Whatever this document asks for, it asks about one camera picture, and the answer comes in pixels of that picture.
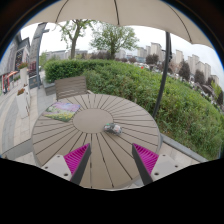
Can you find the sparse-leaved tree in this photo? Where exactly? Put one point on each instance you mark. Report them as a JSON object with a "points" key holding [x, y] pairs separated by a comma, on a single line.
{"points": [[73, 40]]}

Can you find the dark grey sign pillar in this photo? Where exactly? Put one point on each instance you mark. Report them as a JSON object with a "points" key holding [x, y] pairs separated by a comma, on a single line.
{"points": [[35, 56]]}

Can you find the low white flower planter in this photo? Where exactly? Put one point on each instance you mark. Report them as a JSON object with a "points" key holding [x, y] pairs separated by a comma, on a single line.
{"points": [[22, 101]]}

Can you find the tall white flower planter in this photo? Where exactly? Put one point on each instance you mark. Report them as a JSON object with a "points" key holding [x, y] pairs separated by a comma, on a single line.
{"points": [[23, 75]]}

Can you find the grey computer mouse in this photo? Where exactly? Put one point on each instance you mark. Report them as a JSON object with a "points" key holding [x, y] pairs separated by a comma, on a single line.
{"points": [[112, 128]]}

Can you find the green hedge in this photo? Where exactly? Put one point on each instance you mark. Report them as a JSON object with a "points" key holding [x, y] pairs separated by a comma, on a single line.
{"points": [[150, 93]]}

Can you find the flower-print mouse pad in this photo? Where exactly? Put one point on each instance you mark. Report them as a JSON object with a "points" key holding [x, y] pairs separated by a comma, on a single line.
{"points": [[61, 111]]}

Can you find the brown slatted chair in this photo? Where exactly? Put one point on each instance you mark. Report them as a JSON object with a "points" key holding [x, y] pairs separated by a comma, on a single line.
{"points": [[70, 87]]}

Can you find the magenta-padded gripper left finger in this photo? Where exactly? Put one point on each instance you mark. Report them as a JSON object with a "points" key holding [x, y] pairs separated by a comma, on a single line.
{"points": [[59, 166]]}

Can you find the beige parasol canopy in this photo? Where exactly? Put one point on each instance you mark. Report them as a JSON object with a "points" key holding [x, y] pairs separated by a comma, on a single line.
{"points": [[116, 13]]}

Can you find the dark curved parasol pole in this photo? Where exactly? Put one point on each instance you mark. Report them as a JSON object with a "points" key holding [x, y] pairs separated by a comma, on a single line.
{"points": [[163, 76]]}

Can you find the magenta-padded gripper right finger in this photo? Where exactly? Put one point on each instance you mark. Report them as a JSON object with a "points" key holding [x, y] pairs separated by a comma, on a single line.
{"points": [[164, 165]]}

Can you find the group of apartment buildings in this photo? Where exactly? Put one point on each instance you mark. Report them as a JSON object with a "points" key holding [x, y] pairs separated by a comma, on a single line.
{"points": [[193, 63]]}

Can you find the round leafy tree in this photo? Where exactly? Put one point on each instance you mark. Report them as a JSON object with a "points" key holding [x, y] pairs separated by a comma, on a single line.
{"points": [[113, 38]]}

